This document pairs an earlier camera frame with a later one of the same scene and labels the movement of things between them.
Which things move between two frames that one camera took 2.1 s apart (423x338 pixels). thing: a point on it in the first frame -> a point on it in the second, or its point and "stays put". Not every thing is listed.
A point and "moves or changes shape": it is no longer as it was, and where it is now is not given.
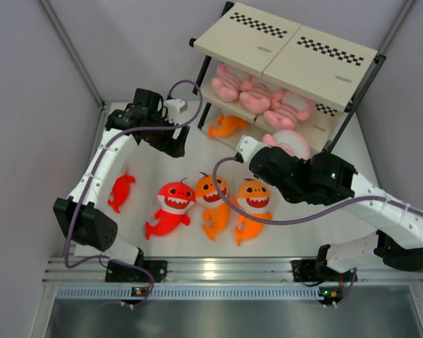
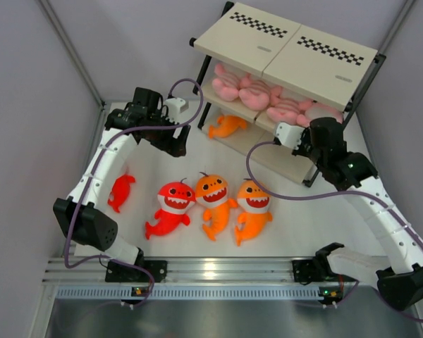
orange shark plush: x=254 y=197 stays put
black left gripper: x=171 y=146 stays put
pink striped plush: x=225 y=84 stays put
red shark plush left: x=120 y=191 stays put
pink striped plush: x=285 y=108 moves or changes shape
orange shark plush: x=216 y=212 stays put
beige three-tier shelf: x=255 y=74 stays put
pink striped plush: x=292 y=141 moves or changes shape
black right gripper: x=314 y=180 -> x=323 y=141
